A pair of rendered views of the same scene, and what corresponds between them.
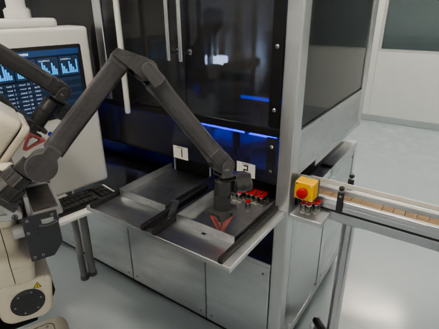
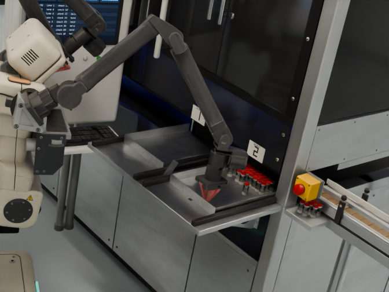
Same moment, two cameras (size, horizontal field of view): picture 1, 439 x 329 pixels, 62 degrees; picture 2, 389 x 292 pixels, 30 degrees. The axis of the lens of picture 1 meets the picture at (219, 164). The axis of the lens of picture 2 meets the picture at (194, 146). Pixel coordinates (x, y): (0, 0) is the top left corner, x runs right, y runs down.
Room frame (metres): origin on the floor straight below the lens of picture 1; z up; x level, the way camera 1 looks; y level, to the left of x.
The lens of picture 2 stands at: (-1.14, -0.38, 2.15)
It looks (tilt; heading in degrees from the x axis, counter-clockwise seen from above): 25 degrees down; 12
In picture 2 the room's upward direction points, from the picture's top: 11 degrees clockwise
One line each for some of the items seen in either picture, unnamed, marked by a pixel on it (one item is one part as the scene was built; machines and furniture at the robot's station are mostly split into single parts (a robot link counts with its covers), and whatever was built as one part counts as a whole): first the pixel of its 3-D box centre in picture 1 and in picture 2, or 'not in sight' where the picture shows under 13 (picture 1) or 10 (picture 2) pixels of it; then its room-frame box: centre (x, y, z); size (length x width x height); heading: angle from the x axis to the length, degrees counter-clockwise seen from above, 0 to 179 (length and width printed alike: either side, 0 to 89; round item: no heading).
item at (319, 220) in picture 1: (311, 213); (310, 216); (1.25, -0.36, 0.87); 0.14 x 0.13 x 0.02; 146
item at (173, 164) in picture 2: (164, 214); (160, 171); (1.18, 0.21, 0.91); 0.14 x 0.03 x 0.06; 145
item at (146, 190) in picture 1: (168, 184); (176, 145); (1.45, 0.23, 0.90); 0.34 x 0.26 x 0.04; 146
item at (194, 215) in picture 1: (230, 208); (226, 185); (1.24, -0.04, 0.90); 0.34 x 0.26 x 0.04; 145
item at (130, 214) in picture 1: (189, 207); (188, 173); (1.30, 0.12, 0.87); 0.70 x 0.48 x 0.02; 56
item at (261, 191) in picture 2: (244, 196); (248, 178); (1.33, -0.10, 0.90); 0.18 x 0.02 x 0.05; 55
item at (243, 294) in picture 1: (175, 194); (191, 164); (2.22, 0.31, 0.44); 2.06 x 1.00 x 0.88; 56
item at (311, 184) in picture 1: (307, 188); (308, 186); (1.22, -0.33, 0.99); 0.08 x 0.07 x 0.07; 146
